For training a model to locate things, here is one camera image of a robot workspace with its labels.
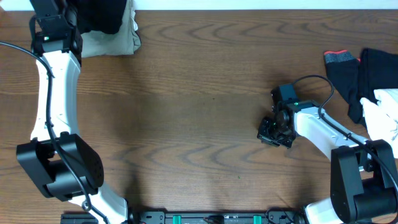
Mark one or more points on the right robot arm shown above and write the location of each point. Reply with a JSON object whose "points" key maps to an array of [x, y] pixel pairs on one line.
{"points": [[363, 176]]}

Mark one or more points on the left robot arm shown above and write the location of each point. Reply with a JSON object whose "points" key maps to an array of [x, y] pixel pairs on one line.
{"points": [[57, 160]]}

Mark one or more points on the black polo shirt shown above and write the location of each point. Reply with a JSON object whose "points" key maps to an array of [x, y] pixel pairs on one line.
{"points": [[100, 15]]}

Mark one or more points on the black garment with red trim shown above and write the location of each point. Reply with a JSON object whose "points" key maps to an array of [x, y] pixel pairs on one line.
{"points": [[355, 78]]}

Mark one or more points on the folded khaki pants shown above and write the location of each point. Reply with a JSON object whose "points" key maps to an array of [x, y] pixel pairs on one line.
{"points": [[125, 42]]}

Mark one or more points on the white printed t-shirt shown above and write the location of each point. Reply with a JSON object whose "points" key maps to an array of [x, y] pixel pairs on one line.
{"points": [[381, 117]]}

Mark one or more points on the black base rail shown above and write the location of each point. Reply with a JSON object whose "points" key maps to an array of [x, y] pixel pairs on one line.
{"points": [[272, 216]]}

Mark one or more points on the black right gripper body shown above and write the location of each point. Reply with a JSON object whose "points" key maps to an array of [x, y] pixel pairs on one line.
{"points": [[272, 133]]}

